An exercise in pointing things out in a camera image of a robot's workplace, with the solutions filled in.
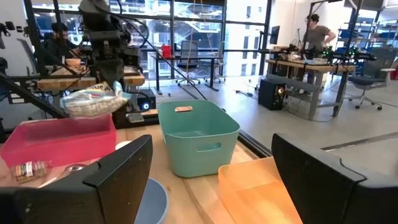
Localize blue shelving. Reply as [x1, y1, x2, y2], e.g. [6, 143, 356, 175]
[337, 18, 398, 50]

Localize black workbench robot arms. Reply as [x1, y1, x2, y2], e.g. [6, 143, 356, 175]
[273, 45, 377, 63]

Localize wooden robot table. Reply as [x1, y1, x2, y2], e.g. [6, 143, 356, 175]
[37, 65, 146, 91]

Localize pink plastic tray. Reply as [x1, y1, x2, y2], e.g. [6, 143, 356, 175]
[0, 114, 118, 169]

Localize mesh office chair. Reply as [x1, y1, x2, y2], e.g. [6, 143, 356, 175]
[175, 40, 201, 86]
[203, 42, 226, 84]

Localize black computer tower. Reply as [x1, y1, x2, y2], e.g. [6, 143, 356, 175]
[257, 78, 287, 111]

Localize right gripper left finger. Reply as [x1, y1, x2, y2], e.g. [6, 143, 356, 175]
[0, 134, 154, 224]

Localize grey office chair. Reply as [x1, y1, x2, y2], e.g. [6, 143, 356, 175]
[348, 46, 398, 111]

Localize computer tower blue light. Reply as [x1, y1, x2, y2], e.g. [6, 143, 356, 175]
[136, 89, 157, 111]

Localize small glass spice jar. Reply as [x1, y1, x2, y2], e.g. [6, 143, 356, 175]
[10, 159, 53, 184]

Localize orange plastic tray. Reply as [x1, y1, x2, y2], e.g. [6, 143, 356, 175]
[217, 156, 304, 224]

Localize blue bowl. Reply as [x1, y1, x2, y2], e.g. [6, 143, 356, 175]
[134, 177, 169, 224]

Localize teal plastic bin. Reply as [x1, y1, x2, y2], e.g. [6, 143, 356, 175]
[157, 99, 241, 179]

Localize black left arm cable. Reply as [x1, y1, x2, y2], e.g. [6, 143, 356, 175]
[118, 9, 208, 101]

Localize blue Maruchan ramen packet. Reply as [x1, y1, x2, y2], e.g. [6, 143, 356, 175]
[59, 80, 132, 119]

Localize iridescent spoon orange handle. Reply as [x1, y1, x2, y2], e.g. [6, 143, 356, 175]
[36, 163, 88, 189]

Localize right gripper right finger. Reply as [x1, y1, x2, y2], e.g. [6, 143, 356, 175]
[271, 133, 398, 224]

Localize dark wall monitor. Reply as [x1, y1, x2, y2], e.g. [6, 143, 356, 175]
[269, 25, 280, 45]

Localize black desk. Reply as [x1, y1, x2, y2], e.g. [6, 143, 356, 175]
[152, 49, 224, 94]

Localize wooden workbench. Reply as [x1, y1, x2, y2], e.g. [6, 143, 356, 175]
[266, 57, 358, 121]

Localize person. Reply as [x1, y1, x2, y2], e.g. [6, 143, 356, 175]
[42, 22, 81, 66]
[298, 14, 337, 85]

